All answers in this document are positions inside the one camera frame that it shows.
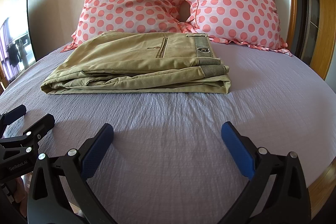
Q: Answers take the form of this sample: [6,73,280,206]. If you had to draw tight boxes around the khaki pants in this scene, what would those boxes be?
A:
[41,31,231,94]

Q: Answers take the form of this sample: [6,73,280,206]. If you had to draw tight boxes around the black framed mirror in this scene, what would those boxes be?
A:
[1,0,36,82]

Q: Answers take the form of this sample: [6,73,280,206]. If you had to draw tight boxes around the lavender bed sheet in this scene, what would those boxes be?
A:
[1,43,335,223]

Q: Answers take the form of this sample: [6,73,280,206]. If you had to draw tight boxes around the right pink polka-dot pillow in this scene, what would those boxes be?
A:
[178,0,290,55]

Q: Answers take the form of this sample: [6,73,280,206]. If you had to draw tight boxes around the wooden bed frame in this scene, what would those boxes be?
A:
[308,159,335,219]

